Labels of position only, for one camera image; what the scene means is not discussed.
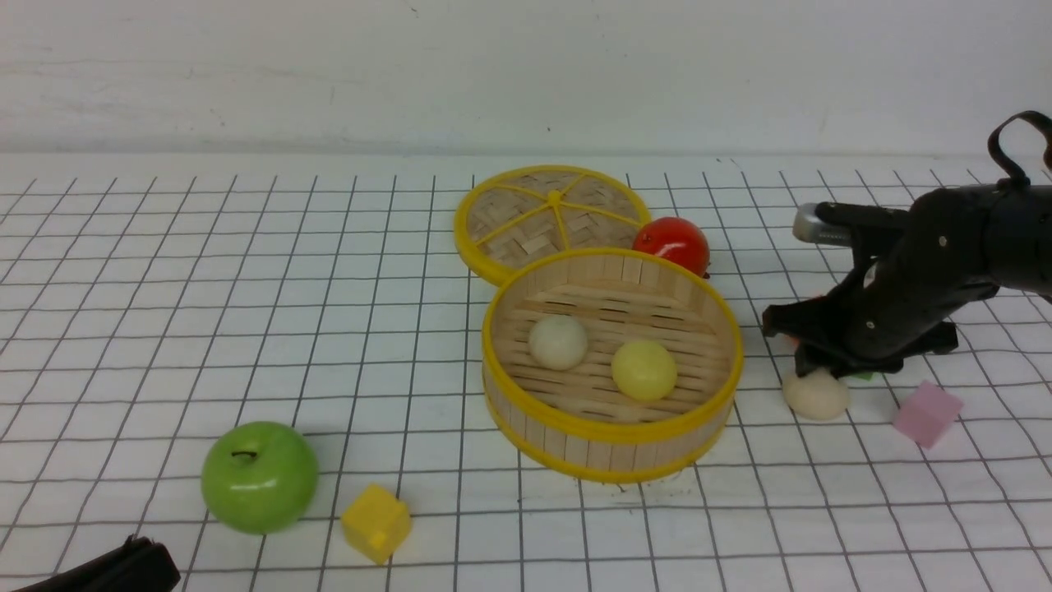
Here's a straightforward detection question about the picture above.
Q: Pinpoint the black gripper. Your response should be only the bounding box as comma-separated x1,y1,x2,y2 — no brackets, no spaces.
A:
760,185,1002,377

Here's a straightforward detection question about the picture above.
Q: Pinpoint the yellow bun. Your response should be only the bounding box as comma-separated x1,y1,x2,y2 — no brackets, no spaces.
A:
610,340,679,402

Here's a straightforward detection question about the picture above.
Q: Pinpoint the white bun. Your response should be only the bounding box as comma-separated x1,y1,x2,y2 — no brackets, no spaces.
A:
528,315,589,371

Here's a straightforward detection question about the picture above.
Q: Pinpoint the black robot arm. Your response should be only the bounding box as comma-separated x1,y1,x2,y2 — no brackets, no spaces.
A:
760,184,1051,377

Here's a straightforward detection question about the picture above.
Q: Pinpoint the bamboo steamer tray yellow rim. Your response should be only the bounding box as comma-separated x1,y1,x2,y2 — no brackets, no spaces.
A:
481,248,744,483

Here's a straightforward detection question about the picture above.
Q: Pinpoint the bamboo steamer lid yellow rim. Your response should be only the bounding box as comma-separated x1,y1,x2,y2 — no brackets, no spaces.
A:
452,164,653,285

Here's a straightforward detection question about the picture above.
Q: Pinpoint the cream bun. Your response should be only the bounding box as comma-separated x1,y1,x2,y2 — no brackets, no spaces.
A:
782,368,850,421

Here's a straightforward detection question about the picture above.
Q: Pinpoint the pink cube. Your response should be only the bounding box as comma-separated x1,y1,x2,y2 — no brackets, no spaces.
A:
892,380,963,450

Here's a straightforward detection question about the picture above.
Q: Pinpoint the red tomato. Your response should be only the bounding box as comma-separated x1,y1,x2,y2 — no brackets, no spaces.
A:
632,216,711,280

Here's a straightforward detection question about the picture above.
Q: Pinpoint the yellow cube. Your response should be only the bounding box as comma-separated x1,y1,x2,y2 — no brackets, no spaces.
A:
339,483,411,565

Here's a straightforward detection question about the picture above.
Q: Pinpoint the green apple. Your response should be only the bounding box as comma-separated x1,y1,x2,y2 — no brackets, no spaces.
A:
200,421,320,535

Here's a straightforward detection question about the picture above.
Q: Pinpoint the black object bottom left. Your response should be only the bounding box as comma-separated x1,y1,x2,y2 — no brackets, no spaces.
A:
22,536,182,591

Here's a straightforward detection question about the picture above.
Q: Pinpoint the black cable loop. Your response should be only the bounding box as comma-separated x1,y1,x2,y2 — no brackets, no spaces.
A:
987,110,1052,188

